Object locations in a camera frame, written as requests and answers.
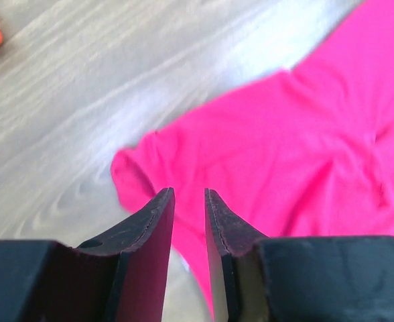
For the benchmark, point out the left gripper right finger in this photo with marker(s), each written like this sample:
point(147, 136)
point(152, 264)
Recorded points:
point(235, 273)

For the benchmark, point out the magenta t-shirt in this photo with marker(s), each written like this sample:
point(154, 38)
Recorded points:
point(307, 151)

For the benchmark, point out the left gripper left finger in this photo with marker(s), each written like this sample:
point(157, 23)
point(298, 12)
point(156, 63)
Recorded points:
point(141, 246)

